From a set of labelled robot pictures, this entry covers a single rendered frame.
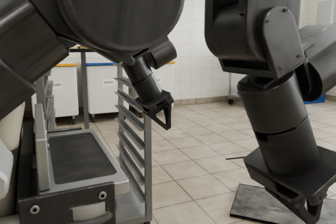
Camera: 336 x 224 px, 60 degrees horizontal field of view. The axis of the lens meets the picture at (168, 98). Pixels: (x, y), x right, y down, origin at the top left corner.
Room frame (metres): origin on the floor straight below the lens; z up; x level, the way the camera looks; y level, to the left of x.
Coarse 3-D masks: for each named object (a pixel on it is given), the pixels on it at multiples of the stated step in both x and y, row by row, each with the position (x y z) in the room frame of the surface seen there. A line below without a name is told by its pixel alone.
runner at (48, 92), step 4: (48, 80) 1.73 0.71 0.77; (52, 80) 1.74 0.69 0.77; (48, 84) 1.56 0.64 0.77; (52, 84) 1.56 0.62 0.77; (44, 88) 1.22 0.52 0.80; (48, 88) 1.41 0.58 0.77; (44, 92) 1.16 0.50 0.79; (48, 92) 1.28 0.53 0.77; (44, 96) 1.16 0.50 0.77; (48, 96) 1.18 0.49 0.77
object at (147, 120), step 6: (150, 66) 1.32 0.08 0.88; (144, 114) 1.31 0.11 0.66; (144, 120) 1.31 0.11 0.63; (150, 120) 1.32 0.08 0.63; (150, 126) 1.32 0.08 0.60; (144, 132) 1.32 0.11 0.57; (150, 132) 1.32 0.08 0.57; (144, 138) 1.32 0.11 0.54; (150, 138) 1.32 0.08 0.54; (150, 144) 1.32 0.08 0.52; (144, 150) 1.32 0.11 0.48; (150, 150) 1.31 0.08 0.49; (144, 156) 1.32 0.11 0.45; (150, 156) 1.31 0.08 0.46; (150, 162) 1.31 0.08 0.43; (144, 168) 1.33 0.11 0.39; (150, 168) 1.31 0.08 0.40; (144, 174) 1.33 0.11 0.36; (150, 174) 1.31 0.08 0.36; (150, 180) 1.31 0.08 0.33; (144, 186) 1.33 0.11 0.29; (150, 186) 1.31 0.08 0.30; (144, 192) 1.33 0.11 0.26; (150, 192) 1.31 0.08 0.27; (150, 198) 1.31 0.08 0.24; (150, 204) 1.31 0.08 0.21; (150, 210) 1.31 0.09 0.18; (150, 216) 1.31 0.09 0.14
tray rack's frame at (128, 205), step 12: (84, 60) 1.82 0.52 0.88; (84, 72) 1.82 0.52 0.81; (120, 72) 1.88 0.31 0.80; (84, 84) 1.82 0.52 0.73; (120, 84) 1.88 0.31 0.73; (84, 96) 1.82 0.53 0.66; (84, 108) 1.82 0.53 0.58; (84, 120) 1.82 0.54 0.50; (132, 192) 1.54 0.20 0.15; (120, 204) 1.41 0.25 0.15; (132, 204) 1.41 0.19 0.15; (144, 204) 1.41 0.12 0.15; (120, 216) 1.30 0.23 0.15; (132, 216) 1.30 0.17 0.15; (144, 216) 1.30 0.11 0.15
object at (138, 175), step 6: (120, 144) 1.85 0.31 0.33; (120, 150) 1.76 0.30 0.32; (126, 150) 1.69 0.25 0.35; (126, 156) 1.66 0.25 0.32; (126, 162) 1.57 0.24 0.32; (132, 162) 1.54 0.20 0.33; (132, 168) 1.49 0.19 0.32; (138, 168) 1.42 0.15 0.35; (138, 174) 1.41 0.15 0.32; (138, 180) 1.34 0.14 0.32; (144, 180) 1.32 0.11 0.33
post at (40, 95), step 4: (36, 80) 1.15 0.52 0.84; (40, 80) 1.15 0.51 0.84; (36, 84) 1.15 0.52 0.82; (40, 84) 1.15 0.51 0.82; (40, 88) 1.15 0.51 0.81; (36, 92) 1.15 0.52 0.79; (40, 92) 1.15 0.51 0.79; (36, 96) 1.15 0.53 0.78; (40, 96) 1.15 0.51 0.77; (36, 100) 1.15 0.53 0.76; (40, 100) 1.15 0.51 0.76; (44, 100) 1.16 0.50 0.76; (44, 104) 1.16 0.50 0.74; (44, 108) 1.16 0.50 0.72; (44, 112) 1.16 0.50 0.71; (44, 116) 1.16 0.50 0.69
